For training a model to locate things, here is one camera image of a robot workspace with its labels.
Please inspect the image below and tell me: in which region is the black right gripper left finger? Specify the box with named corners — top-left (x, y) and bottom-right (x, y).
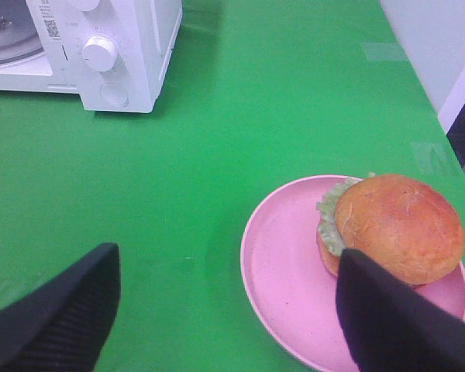
top-left (0, 243), bottom-right (121, 371)

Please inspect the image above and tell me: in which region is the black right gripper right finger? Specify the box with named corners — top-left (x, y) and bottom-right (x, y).
top-left (336, 249), bottom-right (465, 371)

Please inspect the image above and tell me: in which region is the burger with lettuce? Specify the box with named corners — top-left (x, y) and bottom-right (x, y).
top-left (316, 174), bottom-right (465, 287)

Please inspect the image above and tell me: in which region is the pink plate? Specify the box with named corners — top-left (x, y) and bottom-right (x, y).
top-left (241, 175), bottom-right (465, 371)

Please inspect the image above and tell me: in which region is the round door release button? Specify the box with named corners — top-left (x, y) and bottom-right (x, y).
top-left (100, 83), bottom-right (129, 107)

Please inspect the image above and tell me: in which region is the white microwave knob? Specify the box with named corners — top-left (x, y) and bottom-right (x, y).
top-left (81, 36), bottom-right (119, 72)
top-left (68, 0), bottom-right (100, 12)

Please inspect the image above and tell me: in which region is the green table mat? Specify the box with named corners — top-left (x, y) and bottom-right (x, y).
top-left (0, 1), bottom-right (465, 371)

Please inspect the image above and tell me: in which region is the white microwave oven body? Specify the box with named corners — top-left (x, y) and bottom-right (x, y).
top-left (0, 0), bottom-right (183, 113)

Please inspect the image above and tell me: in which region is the glass microwave turntable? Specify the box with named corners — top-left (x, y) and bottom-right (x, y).
top-left (0, 0), bottom-right (43, 65)

